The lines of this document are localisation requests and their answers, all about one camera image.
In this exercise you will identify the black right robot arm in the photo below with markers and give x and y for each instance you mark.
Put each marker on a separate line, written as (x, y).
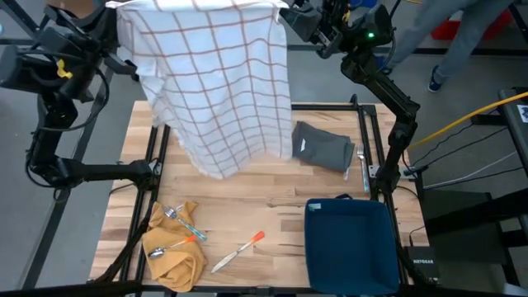
(383, 90)

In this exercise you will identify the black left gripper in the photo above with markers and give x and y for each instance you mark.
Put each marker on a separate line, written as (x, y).
(82, 37)

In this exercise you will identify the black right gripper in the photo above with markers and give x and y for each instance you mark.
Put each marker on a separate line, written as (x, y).
(321, 29)

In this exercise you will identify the brown cardboard sheet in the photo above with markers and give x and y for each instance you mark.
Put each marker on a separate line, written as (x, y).
(70, 6)

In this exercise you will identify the person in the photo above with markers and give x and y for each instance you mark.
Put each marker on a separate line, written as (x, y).
(453, 33)

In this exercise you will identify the grey metal cart on casters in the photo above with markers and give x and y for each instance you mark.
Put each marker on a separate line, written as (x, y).
(16, 18)

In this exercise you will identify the black equipment stand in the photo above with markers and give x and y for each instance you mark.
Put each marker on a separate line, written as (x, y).
(466, 222)

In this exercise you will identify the black side table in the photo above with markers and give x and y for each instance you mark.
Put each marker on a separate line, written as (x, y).
(515, 119)

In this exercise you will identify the red plastic bin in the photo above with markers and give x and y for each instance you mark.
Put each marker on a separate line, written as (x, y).
(445, 31)

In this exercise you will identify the grey waffle towel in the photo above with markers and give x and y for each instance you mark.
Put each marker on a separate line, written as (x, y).
(323, 148)

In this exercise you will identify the black metal table frame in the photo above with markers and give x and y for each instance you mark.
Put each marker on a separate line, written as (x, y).
(321, 107)

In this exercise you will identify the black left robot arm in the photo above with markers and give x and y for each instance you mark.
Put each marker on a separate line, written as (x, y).
(53, 123)

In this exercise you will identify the white checked towel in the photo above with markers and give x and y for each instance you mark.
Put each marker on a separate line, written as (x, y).
(214, 82)

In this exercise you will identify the black Netgear network switch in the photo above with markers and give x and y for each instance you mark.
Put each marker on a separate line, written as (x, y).
(421, 264)

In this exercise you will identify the navy blue fabric basket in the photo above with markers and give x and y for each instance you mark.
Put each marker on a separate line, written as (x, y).
(350, 247)

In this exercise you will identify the mustard yellow towel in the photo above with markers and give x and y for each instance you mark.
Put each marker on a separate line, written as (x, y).
(173, 264)

